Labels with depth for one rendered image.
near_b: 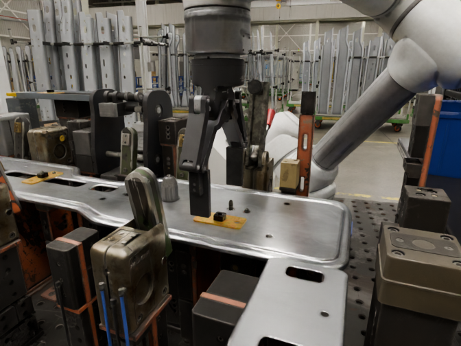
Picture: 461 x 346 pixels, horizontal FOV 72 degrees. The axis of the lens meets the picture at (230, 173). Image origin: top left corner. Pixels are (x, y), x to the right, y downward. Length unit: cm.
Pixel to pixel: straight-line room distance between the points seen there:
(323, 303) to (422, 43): 63
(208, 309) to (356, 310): 53
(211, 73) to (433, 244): 33
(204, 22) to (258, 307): 34
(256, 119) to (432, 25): 42
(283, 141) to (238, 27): 79
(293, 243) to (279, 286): 10
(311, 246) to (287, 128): 77
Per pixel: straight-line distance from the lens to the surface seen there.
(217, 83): 44
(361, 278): 97
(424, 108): 64
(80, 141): 96
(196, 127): 41
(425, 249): 40
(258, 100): 67
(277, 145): 119
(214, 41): 43
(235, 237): 48
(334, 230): 53
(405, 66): 87
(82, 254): 55
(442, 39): 84
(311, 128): 65
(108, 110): 88
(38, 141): 102
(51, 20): 573
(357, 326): 83
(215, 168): 121
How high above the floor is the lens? 124
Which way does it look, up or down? 18 degrees down
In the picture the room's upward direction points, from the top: straight up
